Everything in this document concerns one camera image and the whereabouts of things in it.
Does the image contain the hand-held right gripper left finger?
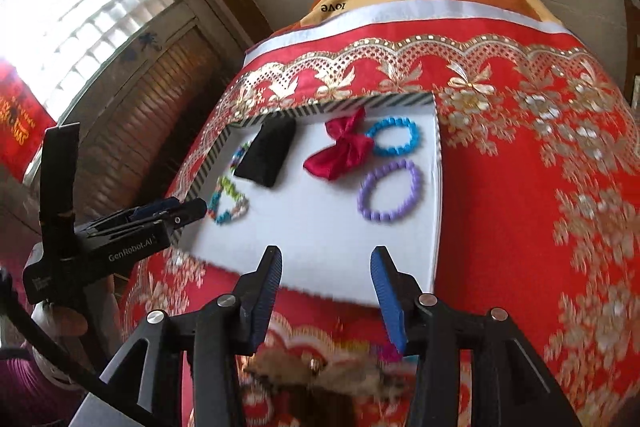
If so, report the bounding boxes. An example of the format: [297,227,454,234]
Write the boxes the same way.
[97,245,283,427]

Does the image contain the person's left hand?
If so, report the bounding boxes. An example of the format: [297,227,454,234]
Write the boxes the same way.
[47,277,121,348]

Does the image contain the white tray with striped rim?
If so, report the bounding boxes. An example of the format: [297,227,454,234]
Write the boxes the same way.
[170,94,443,308]

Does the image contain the red fabric bow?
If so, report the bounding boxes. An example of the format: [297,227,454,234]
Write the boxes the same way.
[302,108,375,181]

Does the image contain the multicolour bead bracelet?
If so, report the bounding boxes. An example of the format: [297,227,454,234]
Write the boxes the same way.
[230,141,253,172]
[207,176,250,225]

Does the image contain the red floral tablecloth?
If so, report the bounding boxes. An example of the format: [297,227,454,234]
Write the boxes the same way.
[117,24,633,427]

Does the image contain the purple bead bracelet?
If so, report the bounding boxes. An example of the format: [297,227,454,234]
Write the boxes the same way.
[357,159,422,223]

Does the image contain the purple garment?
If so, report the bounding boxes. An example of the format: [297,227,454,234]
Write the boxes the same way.
[0,347,88,427]

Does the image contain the black fabric pouch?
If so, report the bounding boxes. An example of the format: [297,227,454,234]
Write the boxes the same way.
[234,119,297,188]

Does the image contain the brown furry hair accessory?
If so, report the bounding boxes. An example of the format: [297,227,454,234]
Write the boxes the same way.
[245,347,416,400]

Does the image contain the window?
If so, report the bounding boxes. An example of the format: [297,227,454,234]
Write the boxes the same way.
[0,0,176,122]

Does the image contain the red wall banner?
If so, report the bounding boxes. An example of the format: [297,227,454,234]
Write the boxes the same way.
[0,59,46,182]

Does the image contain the wooden slatted door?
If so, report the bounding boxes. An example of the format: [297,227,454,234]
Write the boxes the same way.
[65,27,236,228]

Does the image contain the black cable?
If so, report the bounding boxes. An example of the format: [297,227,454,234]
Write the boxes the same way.
[0,267,156,427]

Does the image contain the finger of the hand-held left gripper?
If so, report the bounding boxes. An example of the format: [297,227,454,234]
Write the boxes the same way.
[131,198,176,217]
[162,198,208,232]

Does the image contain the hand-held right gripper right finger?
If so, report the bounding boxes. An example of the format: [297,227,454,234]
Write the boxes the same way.
[370,246,583,427]

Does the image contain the blue bead bracelet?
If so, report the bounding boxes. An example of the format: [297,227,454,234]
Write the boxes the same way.
[365,118,421,158]

